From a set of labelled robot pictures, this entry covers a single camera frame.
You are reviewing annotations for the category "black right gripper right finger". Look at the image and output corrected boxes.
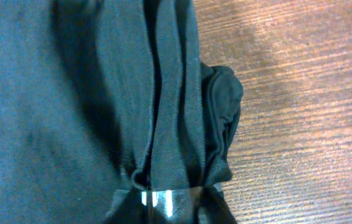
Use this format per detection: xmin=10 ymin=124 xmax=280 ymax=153
xmin=194 ymin=183 xmax=237 ymax=224

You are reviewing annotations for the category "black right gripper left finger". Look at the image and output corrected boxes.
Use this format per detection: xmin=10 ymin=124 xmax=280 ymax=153
xmin=103 ymin=189 xmax=147 ymax=224

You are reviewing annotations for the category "black garment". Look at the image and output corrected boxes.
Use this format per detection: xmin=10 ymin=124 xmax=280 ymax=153
xmin=0 ymin=1 xmax=243 ymax=223

